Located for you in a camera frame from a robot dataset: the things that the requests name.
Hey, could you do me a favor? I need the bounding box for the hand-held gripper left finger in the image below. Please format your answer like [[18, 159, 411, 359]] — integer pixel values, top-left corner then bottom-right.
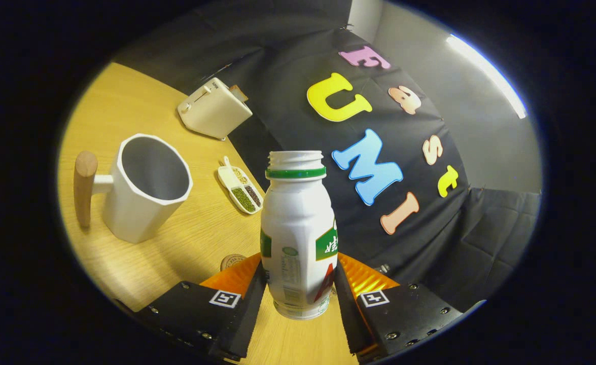
[[135, 252, 268, 361]]

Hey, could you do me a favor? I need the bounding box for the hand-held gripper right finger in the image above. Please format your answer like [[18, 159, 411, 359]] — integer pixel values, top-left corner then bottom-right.
[[332, 252, 463, 363]]

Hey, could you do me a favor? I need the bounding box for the round brown coaster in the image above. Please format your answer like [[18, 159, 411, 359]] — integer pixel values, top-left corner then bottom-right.
[[220, 254, 248, 272]]

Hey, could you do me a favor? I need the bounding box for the white juice bottle green label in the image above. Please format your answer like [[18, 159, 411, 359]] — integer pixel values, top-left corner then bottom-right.
[[260, 151, 339, 320]]

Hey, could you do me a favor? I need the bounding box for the white cup wooden handle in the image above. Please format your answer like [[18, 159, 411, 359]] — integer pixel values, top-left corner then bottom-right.
[[73, 133, 194, 245]]

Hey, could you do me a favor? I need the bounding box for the wooden table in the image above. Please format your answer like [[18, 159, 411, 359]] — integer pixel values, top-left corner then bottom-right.
[[57, 62, 359, 365]]

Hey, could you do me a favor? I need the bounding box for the white divided condiment dish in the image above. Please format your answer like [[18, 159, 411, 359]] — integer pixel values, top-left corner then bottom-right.
[[217, 156, 264, 215]]

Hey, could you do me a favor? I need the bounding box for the cream toaster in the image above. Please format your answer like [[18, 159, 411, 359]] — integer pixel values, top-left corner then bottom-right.
[[178, 78, 253, 141]]

